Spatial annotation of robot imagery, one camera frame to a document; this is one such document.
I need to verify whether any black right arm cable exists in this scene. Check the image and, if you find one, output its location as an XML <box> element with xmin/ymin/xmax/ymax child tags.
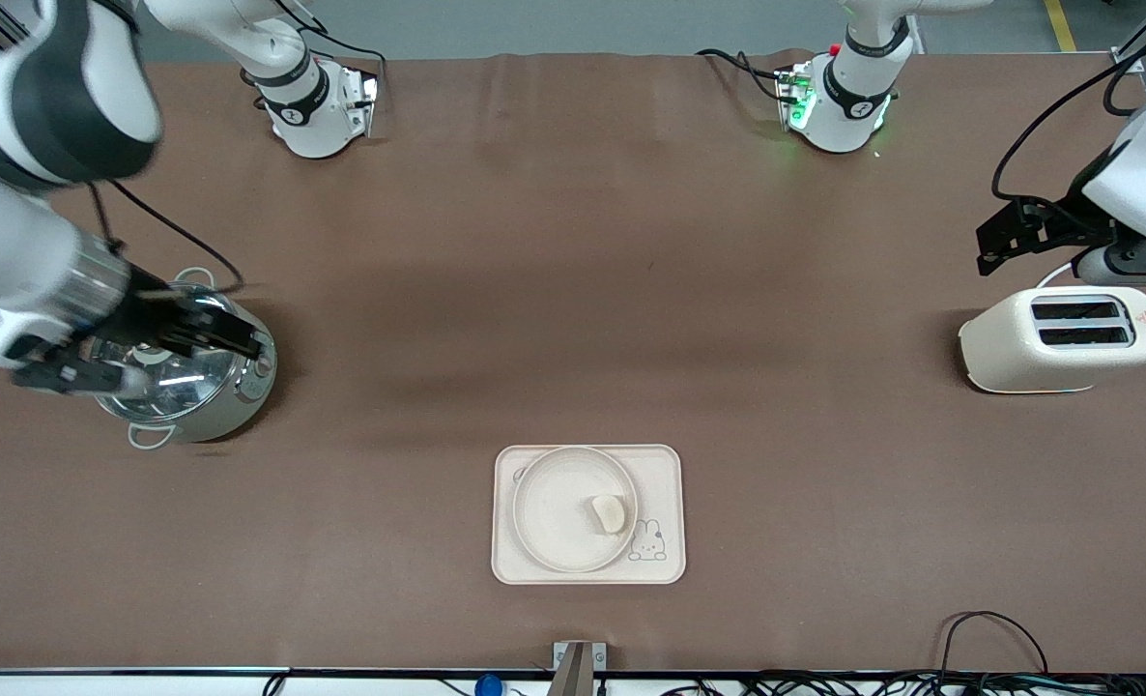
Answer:
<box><xmin>87</xmin><ymin>178</ymin><xmax>246</xmax><ymax>297</ymax></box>

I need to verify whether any glass pot lid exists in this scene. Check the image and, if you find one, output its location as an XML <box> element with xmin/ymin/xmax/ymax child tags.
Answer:
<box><xmin>95</xmin><ymin>288</ymin><xmax>246</xmax><ymax>423</ymax></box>

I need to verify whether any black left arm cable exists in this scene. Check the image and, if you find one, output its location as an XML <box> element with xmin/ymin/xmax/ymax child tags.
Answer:
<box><xmin>990</xmin><ymin>0</ymin><xmax>1146</xmax><ymax>210</ymax></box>

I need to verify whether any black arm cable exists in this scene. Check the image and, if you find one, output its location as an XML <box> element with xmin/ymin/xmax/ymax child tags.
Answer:
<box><xmin>990</xmin><ymin>0</ymin><xmax>1146</xmax><ymax>210</ymax></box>
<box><xmin>87</xmin><ymin>178</ymin><xmax>246</xmax><ymax>297</ymax></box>

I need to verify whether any tangled black cable bundle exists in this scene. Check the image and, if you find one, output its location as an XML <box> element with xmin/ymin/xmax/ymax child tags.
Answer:
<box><xmin>658</xmin><ymin>667</ymin><xmax>1146</xmax><ymax>696</ymax></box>

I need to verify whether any cream tray with rabbit print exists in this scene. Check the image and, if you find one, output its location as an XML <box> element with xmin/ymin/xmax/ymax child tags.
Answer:
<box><xmin>491</xmin><ymin>444</ymin><xmax>687</xmax><ymax>587</ymax></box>

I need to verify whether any round cream plate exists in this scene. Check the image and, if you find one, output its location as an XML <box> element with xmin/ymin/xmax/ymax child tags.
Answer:
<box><xmin>511</xmin><ymin>445</ymin><xmax>640</xmax><ymax>574</ymax></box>

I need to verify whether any looped black cable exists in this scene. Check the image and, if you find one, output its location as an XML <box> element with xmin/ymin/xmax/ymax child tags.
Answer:
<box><xmin>939</xmin><ymin>610</ymin><xmax>1051</xmax><ymax>678</ymax></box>

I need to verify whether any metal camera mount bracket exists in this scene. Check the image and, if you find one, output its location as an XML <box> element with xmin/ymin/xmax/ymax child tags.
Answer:
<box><xmin>551</xmin><ymin>640</ymin><xmax>609</xmax><ymax>696</ymax></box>

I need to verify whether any stainless steel electric pot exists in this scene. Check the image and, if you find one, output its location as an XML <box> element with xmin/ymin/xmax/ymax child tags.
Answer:
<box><xmin>90</xmin><ymin>267</ymin><xmax>280</xmax><ymax>451</ymax></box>

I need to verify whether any cream two-slot toaster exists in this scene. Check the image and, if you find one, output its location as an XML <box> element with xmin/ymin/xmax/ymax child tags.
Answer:
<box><xmin>958</xmin><ymin>285</ymin><xmax>1146</xmax><ymax>395</ymax></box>

